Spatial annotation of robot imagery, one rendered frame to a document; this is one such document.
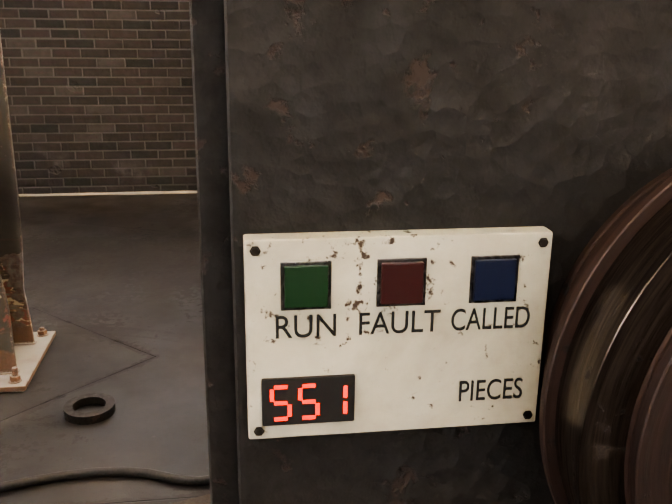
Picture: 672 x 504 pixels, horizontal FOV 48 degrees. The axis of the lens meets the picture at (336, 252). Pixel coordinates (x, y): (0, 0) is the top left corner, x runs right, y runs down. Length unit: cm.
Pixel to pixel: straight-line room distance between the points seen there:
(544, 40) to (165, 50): 600
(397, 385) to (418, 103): 24
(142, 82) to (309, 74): 601
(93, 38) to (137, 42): 34
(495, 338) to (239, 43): 33
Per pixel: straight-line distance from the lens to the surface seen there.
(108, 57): 663
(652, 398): 58
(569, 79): 67
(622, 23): 69
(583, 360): 61
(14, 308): 363
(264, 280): 62
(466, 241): 64
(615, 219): 70
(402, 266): 63
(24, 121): 681
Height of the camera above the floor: 141
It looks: 17 degrees down
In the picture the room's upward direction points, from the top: 1 degrees clockwise
